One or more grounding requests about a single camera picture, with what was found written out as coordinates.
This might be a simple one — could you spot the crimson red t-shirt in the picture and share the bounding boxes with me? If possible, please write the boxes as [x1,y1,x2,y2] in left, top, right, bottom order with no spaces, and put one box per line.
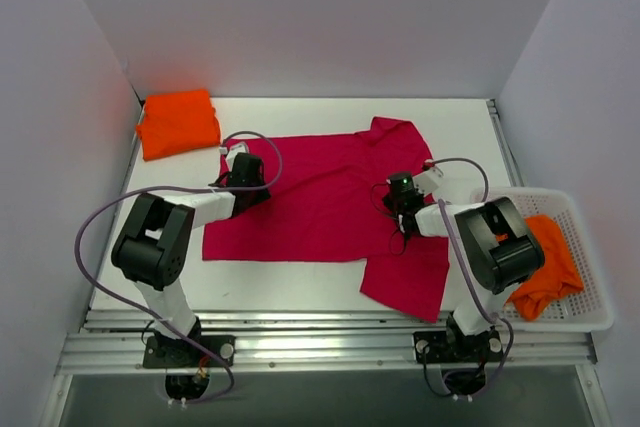
[202,117,449,322]

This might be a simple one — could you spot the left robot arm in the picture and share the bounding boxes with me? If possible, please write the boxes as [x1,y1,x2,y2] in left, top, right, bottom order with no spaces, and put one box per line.
[111,152,270,366]

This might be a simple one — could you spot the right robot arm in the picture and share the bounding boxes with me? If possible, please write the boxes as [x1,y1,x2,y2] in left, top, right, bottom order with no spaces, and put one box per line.
[383,167,545,360]

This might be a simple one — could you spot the folded orange t-shirt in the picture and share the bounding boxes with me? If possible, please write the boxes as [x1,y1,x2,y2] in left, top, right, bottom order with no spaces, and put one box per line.
[136,89,221,161]

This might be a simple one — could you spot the crumpled orange t-shirt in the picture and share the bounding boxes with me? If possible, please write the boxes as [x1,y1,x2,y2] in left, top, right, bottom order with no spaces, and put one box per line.
[508,215,584,321]

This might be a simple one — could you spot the white plastic basket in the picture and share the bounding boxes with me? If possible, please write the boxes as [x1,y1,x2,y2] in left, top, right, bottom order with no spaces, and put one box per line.
[474,187,614,333]

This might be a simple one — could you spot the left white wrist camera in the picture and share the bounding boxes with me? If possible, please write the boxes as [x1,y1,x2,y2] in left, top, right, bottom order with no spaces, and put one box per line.
[219,141,249,173]

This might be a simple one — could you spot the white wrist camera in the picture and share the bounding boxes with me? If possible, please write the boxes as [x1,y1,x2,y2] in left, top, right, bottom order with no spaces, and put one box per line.
[219,141,249,173]
[412,166,444,196]

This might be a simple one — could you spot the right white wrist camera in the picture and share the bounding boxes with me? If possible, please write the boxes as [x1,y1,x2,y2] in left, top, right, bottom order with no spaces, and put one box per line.
[412,166,444,196]

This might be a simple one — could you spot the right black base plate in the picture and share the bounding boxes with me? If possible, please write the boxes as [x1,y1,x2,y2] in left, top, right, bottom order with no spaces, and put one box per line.
[412,330,504,365]

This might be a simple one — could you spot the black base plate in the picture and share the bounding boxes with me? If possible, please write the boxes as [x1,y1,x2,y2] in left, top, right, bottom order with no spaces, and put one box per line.
[412,330,504,365]
[142,334,236,369]

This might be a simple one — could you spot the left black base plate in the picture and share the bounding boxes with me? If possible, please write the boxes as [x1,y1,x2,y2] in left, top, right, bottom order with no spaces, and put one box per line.
[142,334,236,369]

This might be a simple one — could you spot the aluminium rail frame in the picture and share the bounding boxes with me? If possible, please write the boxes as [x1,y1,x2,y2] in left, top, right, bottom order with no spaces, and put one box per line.
[53,97,599,376]

